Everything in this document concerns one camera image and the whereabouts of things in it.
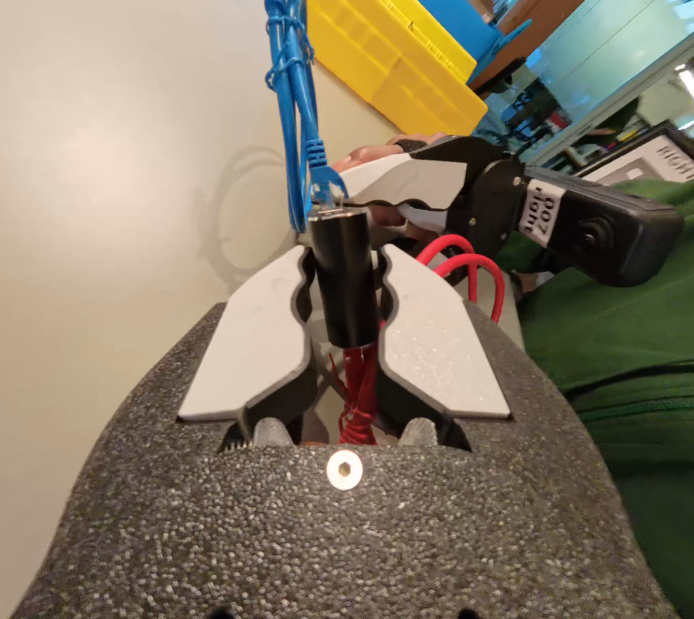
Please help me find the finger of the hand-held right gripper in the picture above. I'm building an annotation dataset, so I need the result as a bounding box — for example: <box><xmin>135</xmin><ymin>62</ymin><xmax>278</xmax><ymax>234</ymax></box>
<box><xmin>335</xmin><ymin>153</ymin><xmax>468</xmax><ymax>213</ymax></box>
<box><xmin>400</xmin><ymin>204</ymin><xmax>451</xmax><ymax>232</ymax></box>

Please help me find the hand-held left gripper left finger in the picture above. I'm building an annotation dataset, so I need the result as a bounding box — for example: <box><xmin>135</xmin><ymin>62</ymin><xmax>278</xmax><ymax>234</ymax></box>
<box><xmin>177</xmin><ymin>244</ymin><xmax>321</xmax><ymax>441</ymax></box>

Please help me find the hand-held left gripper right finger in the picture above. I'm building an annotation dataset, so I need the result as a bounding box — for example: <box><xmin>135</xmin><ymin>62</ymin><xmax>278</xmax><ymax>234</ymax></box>
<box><xmin>376</xmin><ymin>244</ymin><xmax>513</xmax><ymax>441</ymax></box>

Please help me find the red ethernet cable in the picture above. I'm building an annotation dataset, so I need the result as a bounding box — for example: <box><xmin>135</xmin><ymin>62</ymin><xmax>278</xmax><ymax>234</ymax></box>
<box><xmin>325</xmin><ymin>234</ymin><xmax>505</xmax><ymax>446</ymax></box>

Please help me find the black ethernet coupler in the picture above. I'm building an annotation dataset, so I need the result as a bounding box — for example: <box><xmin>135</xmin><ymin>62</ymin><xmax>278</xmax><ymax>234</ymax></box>
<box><xmin>306</xmin><ymin>207</ymin><xmax>380</xmax><ymax>349</ymax></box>

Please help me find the blue ethernet cable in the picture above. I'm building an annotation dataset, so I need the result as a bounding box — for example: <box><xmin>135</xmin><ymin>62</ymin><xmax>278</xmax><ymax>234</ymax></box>
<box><xmin>263</xmin><ymin>0</ymin><xmax>350</xmax><ymax>234</ymax></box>

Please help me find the yellow storage bin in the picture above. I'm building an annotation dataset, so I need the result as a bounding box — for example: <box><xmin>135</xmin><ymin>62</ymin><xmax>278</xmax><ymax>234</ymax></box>
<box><xmin>305</xmin><ymin>0</ymin><xmax>489</xmax><ymax>137</ymax></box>

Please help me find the person's right hand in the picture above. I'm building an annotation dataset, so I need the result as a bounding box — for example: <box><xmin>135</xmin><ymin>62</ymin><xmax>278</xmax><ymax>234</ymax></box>
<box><xmin>332</xmin><ymin>133</ymin><xmax>450</xmax><ymax>174</ymax></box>

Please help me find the white printed box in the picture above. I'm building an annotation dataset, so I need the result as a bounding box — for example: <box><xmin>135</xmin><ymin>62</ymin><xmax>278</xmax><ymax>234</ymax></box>
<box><xmin>575</xmin><ymin>123</ymin><xmax>694</xmax><ymax>186</ymax></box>

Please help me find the person's green sweater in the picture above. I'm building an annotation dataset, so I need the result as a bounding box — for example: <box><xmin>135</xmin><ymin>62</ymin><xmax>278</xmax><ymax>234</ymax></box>
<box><xmin>496</xmin><ymin>177</ymin><xmax>694</xmax><ymax>619</ymax></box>

